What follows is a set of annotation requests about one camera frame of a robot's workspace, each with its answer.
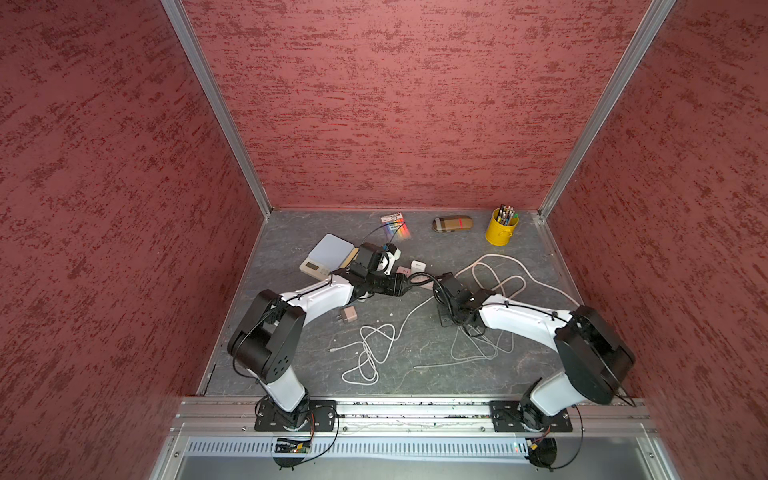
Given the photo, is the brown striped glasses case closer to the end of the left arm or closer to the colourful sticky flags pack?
the colourful sticky flags pack

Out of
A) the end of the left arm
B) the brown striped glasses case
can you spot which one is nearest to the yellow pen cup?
the brown striped glasses case

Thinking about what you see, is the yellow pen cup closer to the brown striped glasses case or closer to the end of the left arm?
the brown striped glasses case

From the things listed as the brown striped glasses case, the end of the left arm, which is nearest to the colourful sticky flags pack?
the brown striped glasses case

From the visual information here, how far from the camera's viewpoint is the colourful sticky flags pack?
3.79 feet
